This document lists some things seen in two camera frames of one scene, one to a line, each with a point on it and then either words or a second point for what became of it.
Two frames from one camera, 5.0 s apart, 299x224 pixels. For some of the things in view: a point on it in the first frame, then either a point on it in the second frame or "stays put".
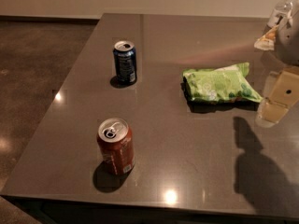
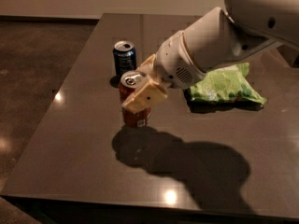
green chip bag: [220, 85] stays put
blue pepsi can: [124, 57] stays put
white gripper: [290, 42] -> [172, 62]
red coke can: [115, 142] -> [128, 82]
